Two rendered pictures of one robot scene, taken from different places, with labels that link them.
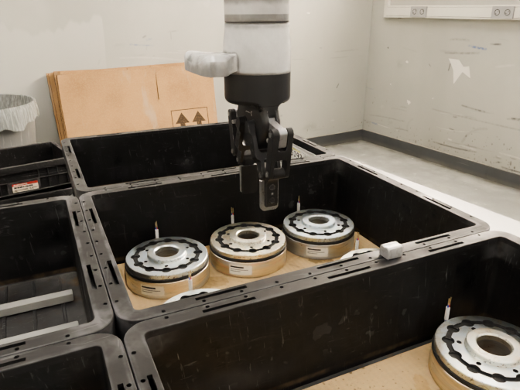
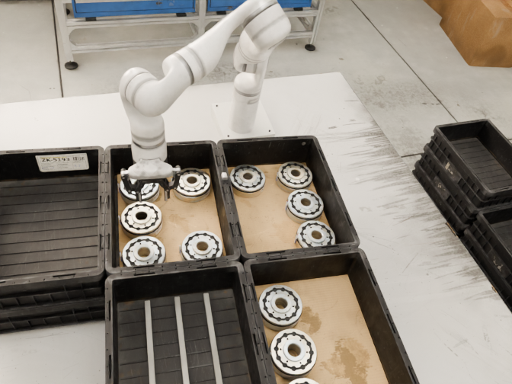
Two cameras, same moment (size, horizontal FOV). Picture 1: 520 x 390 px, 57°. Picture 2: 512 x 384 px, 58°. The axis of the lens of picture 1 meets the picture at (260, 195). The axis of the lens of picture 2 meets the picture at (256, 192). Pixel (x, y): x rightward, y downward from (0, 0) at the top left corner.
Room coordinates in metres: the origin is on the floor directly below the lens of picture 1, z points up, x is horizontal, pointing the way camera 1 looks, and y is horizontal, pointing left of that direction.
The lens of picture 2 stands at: (0.24, 0.69, 1.83)
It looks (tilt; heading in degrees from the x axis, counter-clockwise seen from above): 49 degrees down; 275
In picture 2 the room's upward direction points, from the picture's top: 11 degrees clockwise
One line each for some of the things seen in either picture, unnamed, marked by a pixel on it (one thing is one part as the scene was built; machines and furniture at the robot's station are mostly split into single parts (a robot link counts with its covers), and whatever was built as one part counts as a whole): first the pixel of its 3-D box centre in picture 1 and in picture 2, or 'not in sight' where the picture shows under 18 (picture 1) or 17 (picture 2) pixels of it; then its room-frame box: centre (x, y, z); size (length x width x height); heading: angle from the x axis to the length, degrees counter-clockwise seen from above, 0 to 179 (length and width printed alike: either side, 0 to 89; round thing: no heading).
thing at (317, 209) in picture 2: not in sight; (305, 203); (0.17, -0.17, 0.86); 0.10 x 0.10 x 0.01
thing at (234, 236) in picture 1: (248, 236); (141, 216); (0.57, 0.02, 0.86); 0.05 x 0.05 x 0.01
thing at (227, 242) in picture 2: (269, 256); (168, 213); (0.51, -0.01, 0.87); 0.40 x 0.30 x 0.11; 115
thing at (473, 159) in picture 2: not in sight; (464, 187); (-0.55, -0.95, 0.37); 0.40 x 0.30 x 0.45; 122
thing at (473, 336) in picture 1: (494, 347); (248, 176); (0.35, -0.21, 0.86); 0.05 x 0.05 x 0.01
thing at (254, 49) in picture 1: (241, 42); (149, 150); (0.54, 0.02, 1.11); 0.11 x 0.09 x 0.06; 114
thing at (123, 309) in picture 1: (270, 217); (168, 200); (0.51, -0.01, 0.92); 0.40 x 0.30 x 0.02; 115
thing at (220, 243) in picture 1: (248, 239); (141, 217); (0.57, 0.02, 0.86); 0.10 x 0.10 x 0.01
